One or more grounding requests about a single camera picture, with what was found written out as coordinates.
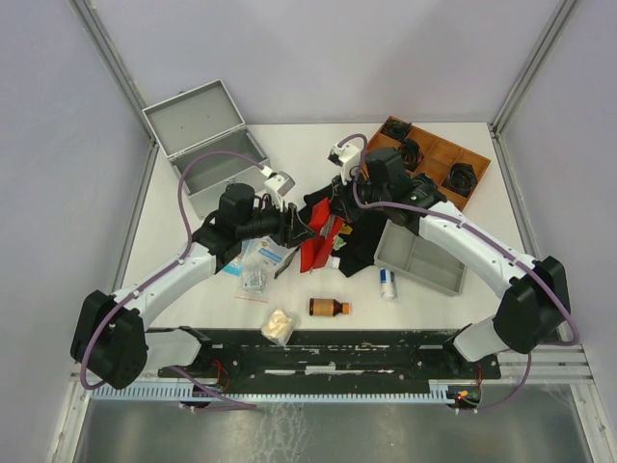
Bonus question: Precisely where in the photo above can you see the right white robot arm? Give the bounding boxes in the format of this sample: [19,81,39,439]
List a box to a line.
[328,142,574,377]

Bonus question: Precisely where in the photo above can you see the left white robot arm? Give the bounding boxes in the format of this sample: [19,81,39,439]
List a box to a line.
[70,183,315,391]

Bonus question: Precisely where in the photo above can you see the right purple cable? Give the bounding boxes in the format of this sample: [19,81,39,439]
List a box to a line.
[335,133,582,414]

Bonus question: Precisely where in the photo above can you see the black handled scissors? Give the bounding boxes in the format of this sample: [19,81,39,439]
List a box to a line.
[274,250,297,280]

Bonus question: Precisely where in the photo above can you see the grey plastic divided tray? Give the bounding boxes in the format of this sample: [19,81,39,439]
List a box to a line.
[374,221,467,296]

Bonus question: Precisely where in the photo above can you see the purple cable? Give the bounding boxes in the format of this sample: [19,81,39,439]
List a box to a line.
[335,133,582,414]
[79,150,271,414]

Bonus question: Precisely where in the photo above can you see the light blue cable duct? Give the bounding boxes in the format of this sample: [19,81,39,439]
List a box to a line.
[91,380,455,405]

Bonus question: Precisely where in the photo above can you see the white blue tube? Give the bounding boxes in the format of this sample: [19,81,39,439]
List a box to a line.
[379,268,397,301]

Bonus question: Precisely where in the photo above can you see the green dark rolled item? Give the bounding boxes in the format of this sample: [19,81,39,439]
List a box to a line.
[413,173,438,195]

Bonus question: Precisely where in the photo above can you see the brown medicine bottle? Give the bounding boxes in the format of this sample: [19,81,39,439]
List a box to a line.
[308,298,351,317]

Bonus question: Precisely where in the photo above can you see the green small sachet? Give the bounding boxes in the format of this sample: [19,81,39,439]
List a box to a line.
[333,235,347,251]

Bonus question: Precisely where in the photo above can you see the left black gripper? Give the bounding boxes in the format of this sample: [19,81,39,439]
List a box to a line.
[237,192,316,249]

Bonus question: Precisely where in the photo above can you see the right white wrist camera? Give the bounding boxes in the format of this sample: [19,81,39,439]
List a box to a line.
[328,144,362,185]

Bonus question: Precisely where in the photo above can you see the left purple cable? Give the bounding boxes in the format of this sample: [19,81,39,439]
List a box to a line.
[79,150,271,414]

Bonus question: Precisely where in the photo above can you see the grey metal first aid box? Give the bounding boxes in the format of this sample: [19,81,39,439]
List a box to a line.
[143,80,270,219]

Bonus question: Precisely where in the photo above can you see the light blue mask packet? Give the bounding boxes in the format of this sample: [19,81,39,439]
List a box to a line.
[223,240,254,277]

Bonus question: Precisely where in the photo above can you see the clear bottle green label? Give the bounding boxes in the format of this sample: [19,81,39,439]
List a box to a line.
[325,256,340,269]

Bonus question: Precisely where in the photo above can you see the black rolled item right compartment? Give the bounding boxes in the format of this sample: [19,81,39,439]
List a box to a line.
[443,163,478,198]

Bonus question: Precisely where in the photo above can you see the dark rolled item compartment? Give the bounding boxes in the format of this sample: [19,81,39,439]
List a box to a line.
[381,118,413,142]
[398,139,423,171]

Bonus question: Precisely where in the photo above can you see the brown wooden compartment tray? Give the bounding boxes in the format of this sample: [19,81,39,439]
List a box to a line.
[368,116,491,210]

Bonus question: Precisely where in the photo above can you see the blue white gauze packet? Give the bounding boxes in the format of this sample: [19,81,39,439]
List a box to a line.
[247,237,292,272]

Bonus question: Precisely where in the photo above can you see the red first aid kit pouch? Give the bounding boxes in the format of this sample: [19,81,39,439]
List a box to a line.
[300,199,343,274]

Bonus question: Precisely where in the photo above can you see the black folded cloth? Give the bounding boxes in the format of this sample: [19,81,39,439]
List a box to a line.
[301,190,391,279]

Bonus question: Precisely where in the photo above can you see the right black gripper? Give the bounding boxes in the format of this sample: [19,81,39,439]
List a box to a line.
[325,167,389,223]

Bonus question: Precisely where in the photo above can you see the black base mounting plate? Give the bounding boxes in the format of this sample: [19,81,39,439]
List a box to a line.
[185,329,501,395]

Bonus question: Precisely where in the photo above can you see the beige gauze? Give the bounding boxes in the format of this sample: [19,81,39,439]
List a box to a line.
[260,309,296,346]

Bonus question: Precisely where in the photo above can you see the small zip bag of packets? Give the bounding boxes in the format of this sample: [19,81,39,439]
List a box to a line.
[235,264,269,303]

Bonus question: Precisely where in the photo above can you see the dark rolled item top compartment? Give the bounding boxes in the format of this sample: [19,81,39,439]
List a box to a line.
[381,118,413,142]

